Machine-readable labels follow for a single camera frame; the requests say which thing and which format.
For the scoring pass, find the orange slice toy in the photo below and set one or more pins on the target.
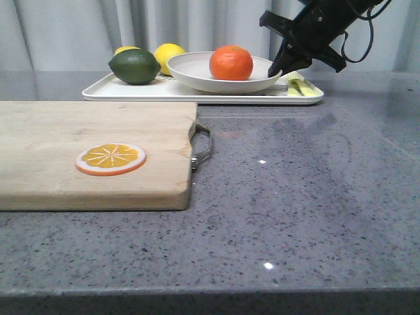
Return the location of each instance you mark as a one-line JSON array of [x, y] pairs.
[[110, 159]]

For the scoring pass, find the orange mandarin fruit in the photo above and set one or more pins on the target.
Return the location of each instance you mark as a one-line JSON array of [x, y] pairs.
[[231, 63]]

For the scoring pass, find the white rectangular tray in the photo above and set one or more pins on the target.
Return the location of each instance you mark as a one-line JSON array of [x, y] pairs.
[[168, 89]]

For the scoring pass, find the yellow lemon behind lime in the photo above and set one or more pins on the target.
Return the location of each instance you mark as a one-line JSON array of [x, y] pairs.
[[125, 48]]

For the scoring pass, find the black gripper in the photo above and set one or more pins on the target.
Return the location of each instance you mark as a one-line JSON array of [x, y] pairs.
[[309, 34]]

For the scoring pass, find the wooden cutting board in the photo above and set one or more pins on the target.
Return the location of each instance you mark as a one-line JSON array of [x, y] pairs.
[[40, 141]]

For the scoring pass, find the yellow lemon front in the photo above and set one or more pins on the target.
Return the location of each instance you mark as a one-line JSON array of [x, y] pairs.
[[165, 52]]

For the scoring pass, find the green lime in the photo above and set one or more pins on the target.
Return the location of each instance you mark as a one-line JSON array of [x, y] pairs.
[[135, 66]]

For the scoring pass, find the metal cutting board handle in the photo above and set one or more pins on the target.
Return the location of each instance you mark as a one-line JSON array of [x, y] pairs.
[[202, 145]]

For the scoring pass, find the cream shallow plate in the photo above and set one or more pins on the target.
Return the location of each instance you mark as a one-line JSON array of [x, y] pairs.
[[192, 69]]

